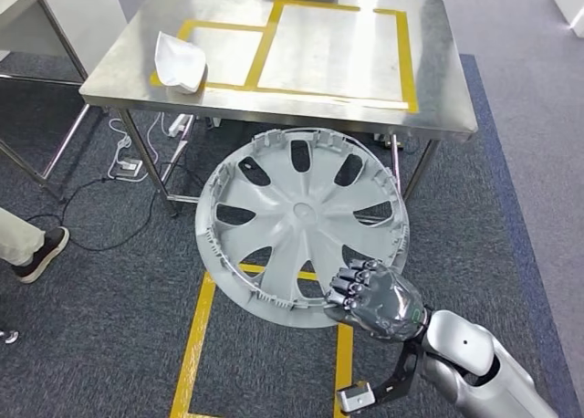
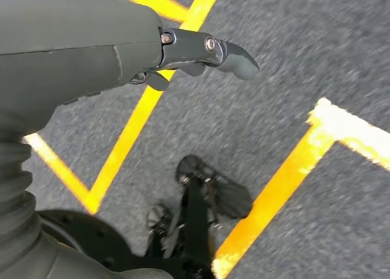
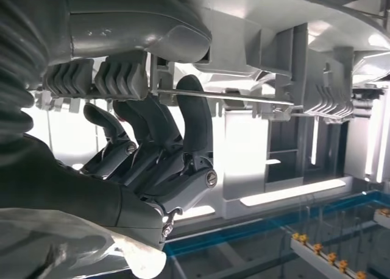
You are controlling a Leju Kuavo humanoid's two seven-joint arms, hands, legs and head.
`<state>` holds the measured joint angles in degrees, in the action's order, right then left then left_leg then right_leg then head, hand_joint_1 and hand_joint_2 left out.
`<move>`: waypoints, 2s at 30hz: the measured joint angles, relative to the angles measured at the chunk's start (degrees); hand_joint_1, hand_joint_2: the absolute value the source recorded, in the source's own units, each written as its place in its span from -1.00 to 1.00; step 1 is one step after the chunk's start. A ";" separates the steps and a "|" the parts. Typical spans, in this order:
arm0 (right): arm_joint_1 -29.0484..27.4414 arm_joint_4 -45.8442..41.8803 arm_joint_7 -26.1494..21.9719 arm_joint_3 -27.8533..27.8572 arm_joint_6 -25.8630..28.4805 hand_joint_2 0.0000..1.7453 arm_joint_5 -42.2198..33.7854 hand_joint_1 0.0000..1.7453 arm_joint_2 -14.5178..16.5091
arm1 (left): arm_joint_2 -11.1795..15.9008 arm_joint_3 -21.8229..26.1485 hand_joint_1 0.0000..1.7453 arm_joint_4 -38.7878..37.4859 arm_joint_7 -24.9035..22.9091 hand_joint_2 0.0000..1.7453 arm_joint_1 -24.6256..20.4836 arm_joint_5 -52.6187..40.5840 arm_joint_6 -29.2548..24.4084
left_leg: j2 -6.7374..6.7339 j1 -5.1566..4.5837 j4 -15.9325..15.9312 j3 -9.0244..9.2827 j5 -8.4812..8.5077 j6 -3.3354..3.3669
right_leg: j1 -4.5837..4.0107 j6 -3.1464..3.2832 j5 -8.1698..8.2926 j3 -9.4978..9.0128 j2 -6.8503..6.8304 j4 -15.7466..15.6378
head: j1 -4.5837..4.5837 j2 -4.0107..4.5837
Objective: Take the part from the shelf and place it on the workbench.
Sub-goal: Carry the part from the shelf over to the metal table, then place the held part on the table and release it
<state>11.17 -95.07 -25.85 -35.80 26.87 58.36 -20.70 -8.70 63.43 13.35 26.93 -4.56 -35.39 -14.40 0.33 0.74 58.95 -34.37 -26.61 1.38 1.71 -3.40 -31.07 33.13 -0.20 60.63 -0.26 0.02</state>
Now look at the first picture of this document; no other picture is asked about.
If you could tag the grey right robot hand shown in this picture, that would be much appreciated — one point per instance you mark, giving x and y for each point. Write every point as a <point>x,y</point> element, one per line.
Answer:
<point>388,306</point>

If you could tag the silver plastic wheel hubcap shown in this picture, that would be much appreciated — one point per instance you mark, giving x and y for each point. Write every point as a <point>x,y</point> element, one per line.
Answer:
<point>301,213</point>

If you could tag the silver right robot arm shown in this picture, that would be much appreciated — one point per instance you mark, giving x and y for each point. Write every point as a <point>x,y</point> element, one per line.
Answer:
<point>461,349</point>

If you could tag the stainless steel workbench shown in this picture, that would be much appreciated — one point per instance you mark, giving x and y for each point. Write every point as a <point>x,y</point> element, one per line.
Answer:
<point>319,46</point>

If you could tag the white power strip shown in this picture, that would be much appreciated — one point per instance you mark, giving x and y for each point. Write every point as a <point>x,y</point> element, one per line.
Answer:
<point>179,125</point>

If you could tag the grey floor socket box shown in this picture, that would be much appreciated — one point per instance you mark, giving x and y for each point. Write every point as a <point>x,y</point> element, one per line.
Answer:
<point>128,168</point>

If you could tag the white plastic mirror cover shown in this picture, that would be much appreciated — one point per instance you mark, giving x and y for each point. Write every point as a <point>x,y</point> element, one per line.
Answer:
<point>178,61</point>

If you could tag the person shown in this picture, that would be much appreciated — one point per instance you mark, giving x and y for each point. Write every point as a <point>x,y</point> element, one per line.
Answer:
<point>41,255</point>

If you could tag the white panel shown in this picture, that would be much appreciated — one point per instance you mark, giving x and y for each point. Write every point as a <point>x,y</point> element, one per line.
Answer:
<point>91,22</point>

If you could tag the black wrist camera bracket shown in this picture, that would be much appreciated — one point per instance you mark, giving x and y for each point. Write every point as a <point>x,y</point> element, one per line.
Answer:
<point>401,373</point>

